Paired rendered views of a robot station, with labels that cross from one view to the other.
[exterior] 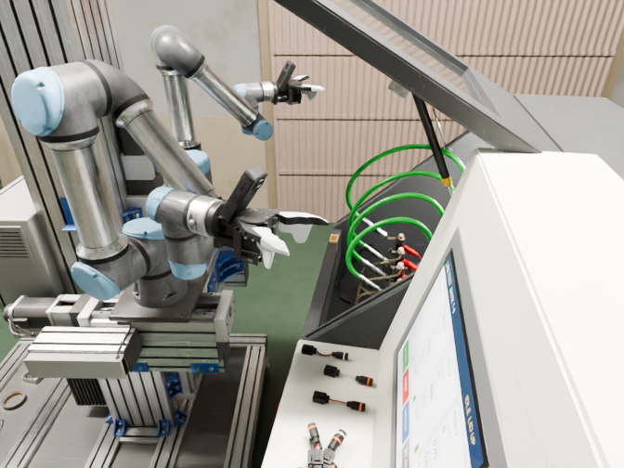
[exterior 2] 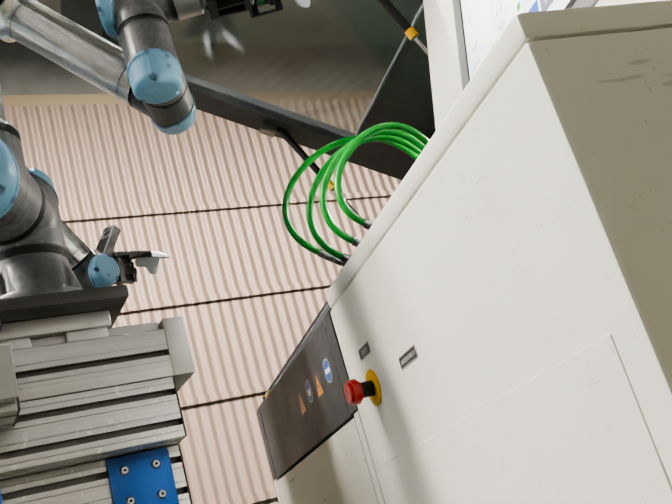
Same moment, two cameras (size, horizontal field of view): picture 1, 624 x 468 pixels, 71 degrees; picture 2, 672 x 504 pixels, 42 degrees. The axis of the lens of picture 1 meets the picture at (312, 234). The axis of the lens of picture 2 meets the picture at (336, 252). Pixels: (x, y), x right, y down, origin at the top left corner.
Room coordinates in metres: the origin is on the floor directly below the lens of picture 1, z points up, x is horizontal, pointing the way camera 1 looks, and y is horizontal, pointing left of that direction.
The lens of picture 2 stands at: (-0.27, 0.67, 0.60)
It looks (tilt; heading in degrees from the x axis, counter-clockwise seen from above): 19 degrees up; 329
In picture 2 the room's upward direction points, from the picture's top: 17 degrees counter-clockwise
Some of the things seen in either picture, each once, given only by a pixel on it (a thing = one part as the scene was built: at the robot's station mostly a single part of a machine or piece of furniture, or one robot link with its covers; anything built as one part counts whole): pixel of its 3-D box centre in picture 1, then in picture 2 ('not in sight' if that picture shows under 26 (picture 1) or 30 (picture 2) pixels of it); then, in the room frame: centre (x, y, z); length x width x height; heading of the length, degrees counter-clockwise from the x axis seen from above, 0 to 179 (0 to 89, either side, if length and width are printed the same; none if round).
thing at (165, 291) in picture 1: (158, 278); (33, 289); (1.01, 0.44, 1.09); 0.15 x 0.15 x 0.10
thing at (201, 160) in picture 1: (194, 171); not in sight; (1.51, 0.44, 1.20); 0.13 x 0.12 x 0.14; 25
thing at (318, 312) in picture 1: (325, 292); (307, 408); (1.22, -0.05, 0.87); 0.62 x 0.04 x 0.16; 170
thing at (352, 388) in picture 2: not in sight; (360, 390); (0.78, 0.08, 0.80); 0.05 x 0.04 x 0.05; 170
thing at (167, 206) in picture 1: (177, 210); (136, 5); (0.77, 0.27, 1.43); 0.11 x 0.08 x 0.09; 63
